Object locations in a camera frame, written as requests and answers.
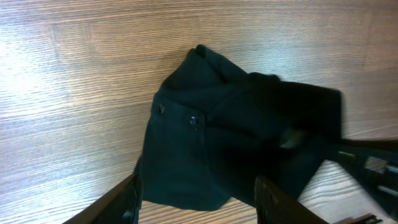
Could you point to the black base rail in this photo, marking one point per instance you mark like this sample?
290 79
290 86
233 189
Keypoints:
373 164

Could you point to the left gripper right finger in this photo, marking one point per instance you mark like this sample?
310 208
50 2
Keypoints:
274 206

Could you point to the dark teal t-shirt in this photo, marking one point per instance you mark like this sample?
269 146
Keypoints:
214 128

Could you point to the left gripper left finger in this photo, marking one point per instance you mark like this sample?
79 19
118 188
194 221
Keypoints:
120 205

